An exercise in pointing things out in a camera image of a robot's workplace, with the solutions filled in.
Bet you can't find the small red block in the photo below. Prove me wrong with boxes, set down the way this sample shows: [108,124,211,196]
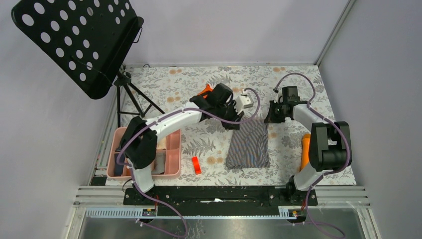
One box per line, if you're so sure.
[192,156,202,175]

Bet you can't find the purple cable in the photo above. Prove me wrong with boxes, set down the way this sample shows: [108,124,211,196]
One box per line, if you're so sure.
[116,88,261,239]
[274,72,351,239]

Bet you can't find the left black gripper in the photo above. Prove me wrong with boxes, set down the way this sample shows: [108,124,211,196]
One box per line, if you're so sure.
[215,102,245,131]

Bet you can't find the cream rolled cloth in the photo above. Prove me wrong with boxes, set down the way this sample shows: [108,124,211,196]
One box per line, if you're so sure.
[156,138,167,150]

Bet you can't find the orange rolled cloth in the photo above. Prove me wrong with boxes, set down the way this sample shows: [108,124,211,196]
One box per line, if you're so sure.
[122,166,131,177]

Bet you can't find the grey rolled cloth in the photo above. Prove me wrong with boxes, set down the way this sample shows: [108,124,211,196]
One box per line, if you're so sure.
[152,152,166,175]

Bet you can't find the blue rolled cloth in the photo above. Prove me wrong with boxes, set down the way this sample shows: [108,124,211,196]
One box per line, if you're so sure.
[113,153,125,177]

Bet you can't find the black perforated music stand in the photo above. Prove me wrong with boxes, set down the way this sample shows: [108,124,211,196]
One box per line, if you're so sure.
[10,0,166,127]

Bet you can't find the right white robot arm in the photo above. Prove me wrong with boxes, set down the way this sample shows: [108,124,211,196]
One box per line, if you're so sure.
[264,86,352,205]

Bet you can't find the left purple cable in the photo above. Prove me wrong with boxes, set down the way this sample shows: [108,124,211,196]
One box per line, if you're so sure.
[116,88,261,239]

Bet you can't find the orange underwear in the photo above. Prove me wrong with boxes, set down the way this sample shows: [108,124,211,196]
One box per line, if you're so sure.
[198,84,213,99]

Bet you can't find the pink divided storage tray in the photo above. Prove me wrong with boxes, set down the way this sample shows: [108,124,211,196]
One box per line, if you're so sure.
[106,127,182,181]

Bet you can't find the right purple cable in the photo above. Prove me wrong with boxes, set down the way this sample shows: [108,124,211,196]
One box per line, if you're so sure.
[274,72,351,239]

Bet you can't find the grey striped underwear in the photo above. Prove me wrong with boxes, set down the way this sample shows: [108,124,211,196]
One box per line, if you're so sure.
[225,119,270,170]

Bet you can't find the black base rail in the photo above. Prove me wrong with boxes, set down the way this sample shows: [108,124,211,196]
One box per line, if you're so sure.
[123,186,307,217]

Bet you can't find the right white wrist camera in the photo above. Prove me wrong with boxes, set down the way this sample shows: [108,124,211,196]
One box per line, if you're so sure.
[273,88,284,104]

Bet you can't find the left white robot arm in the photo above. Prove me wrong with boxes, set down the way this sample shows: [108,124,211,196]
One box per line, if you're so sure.
[116,83,253,205]

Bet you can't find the floral tablecloth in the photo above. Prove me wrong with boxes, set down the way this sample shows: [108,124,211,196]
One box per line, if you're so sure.
[130,65,334,186]

